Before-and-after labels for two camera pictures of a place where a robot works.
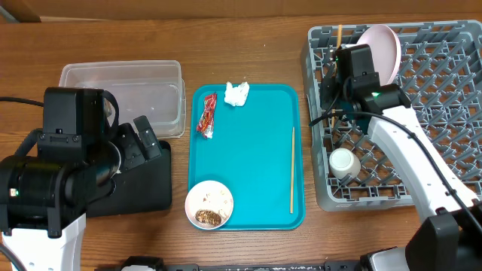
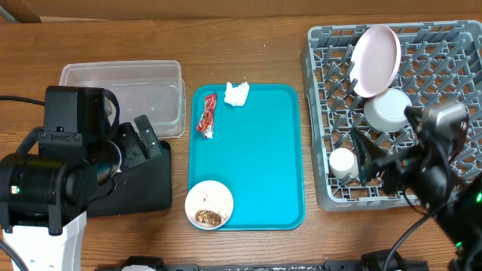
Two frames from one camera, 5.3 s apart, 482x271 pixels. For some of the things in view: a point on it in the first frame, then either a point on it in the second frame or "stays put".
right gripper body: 332,93 to 396,173
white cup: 343,162 stays put
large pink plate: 385,49 stays put
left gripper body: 130,149 stays put
